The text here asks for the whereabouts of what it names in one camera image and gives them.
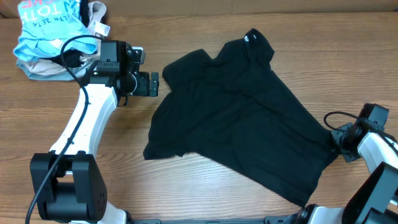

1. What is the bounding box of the black t-shirt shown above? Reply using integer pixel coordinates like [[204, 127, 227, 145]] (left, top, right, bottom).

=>
[[143, 29, 337, 207]]

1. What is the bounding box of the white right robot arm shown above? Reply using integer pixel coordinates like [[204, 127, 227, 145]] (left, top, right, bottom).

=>
[[285, 103, 397, 224]]

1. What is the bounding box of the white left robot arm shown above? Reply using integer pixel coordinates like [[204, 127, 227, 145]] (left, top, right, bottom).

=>
[[25, 40, 159, 223]]

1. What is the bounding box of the black garment in pile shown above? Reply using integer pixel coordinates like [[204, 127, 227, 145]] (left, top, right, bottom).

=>
[[49, 0, 90, 68]]

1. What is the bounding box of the beige garment with tag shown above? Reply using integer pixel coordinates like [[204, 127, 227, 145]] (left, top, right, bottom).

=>
[[13, 1, 109, 80]]

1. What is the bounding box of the light blue printed t-shirt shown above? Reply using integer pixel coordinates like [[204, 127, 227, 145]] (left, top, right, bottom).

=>
[[13, 0, 97, 62]]

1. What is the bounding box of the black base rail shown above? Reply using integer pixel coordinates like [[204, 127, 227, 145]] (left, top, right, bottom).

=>
[[127, 213, 297, 224]]

